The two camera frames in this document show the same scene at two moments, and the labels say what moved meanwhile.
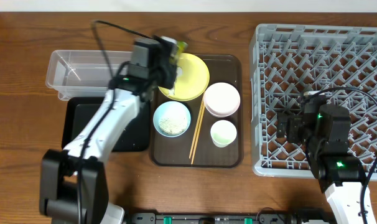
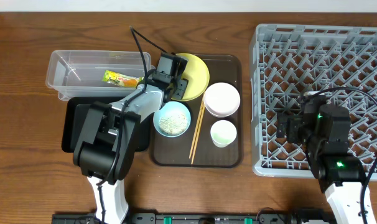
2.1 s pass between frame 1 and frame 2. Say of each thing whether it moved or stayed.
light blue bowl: stayed
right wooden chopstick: stayed
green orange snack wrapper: moved
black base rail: stayed
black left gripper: moved
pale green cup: stayed
